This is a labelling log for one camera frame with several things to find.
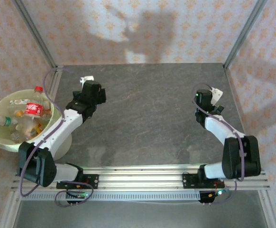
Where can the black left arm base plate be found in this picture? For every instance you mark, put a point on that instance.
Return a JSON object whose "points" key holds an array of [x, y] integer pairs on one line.
{"points": [[94, 181]]}

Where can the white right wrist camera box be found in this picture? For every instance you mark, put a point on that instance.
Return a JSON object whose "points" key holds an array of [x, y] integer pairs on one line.
{"points": [[216, 93]]}

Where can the aluminium right frame post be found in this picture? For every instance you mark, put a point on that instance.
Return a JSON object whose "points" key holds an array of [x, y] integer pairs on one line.
{"points": [[244, 31]]}

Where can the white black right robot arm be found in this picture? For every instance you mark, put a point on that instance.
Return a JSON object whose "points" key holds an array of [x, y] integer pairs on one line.
{"points": [[217, 128]]}

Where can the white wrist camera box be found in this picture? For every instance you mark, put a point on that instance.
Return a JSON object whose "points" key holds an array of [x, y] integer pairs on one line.
{"points": [[216, 93], [88, 78]]}

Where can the aluminium left frame post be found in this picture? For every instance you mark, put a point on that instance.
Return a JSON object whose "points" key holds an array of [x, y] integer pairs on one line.
{"points": [[33, 31]]}

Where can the red label cola bottle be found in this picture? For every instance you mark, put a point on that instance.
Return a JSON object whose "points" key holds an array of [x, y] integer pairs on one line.
{"points": [[33, 109]]}

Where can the aluminium frame post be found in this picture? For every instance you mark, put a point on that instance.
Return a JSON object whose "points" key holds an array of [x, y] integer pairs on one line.
{"points": [[244, 31], [33, 31]]}

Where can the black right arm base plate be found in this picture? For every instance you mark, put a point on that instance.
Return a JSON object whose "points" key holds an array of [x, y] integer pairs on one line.
{"points": [[187, 181]]}

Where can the clear bottle white green label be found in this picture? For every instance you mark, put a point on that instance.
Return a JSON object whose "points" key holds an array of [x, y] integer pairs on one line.
{"points": [[5, 121]]}

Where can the aluminium right side rail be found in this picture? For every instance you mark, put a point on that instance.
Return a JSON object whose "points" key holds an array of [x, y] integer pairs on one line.
{"points": [[232, 95]]}

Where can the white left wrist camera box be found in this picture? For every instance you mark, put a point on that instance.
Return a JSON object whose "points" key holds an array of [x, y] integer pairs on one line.
{"points": [[88, 78]]}

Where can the brown Nescafe coffee bottle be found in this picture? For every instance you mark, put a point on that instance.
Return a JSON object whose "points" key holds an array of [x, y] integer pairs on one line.
{"points": [[47, 112]]}

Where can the clear unlabelled plastic bottle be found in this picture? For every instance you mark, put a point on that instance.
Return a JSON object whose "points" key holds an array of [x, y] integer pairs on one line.
{"points": [[24, 123]]}

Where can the small orange label bottle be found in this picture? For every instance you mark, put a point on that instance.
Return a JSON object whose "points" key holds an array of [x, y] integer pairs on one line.
{"points": [[20, 113]]}

